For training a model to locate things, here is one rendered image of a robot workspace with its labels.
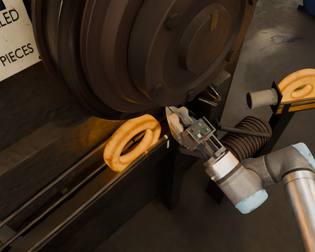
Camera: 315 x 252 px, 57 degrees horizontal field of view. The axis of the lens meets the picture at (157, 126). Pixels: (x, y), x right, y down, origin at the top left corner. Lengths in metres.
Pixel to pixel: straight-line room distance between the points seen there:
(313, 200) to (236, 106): 1.18
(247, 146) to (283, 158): 0.25
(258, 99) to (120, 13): 0.71
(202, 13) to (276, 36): 2.07
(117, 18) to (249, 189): 0.57
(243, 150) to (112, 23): 0.80
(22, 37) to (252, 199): 0.65
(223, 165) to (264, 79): 1.40
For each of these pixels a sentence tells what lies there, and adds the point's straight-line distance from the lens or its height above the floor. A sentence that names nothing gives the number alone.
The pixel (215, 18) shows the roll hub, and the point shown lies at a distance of 0.50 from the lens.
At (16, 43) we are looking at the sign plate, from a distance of 0.58.
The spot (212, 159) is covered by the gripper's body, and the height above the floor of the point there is 0.74.
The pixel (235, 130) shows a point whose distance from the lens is 1.08.
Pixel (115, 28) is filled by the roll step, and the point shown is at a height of 1.19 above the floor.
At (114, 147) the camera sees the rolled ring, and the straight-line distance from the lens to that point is 0.74.
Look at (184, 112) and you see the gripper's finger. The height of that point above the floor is 0.77.
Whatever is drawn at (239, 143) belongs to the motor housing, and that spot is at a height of 0.53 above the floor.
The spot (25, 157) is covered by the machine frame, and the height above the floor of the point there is 0.87.
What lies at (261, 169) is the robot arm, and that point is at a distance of 0.92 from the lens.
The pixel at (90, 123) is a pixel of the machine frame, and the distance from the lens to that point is 0.75.
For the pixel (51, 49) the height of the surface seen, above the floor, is 1.14.
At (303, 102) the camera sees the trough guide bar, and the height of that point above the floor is 0.66.
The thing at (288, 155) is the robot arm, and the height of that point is 0.72.
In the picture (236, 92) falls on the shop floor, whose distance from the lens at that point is 2.02.
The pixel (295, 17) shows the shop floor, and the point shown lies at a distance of 2.82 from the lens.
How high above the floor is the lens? 1.44
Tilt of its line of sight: 54 degrees down
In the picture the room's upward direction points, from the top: straight up
